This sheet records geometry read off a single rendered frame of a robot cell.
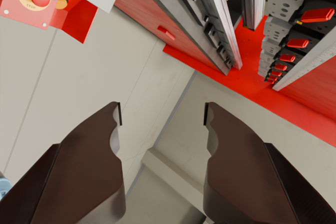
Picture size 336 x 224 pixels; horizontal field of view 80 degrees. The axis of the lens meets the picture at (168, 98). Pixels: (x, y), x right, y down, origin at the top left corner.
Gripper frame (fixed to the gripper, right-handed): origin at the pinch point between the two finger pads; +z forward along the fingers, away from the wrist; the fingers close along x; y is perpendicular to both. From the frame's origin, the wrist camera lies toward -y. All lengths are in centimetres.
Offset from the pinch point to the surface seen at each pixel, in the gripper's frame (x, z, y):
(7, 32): -85, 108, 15
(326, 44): 48, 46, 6
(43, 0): -25.7, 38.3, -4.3
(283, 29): 38, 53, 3
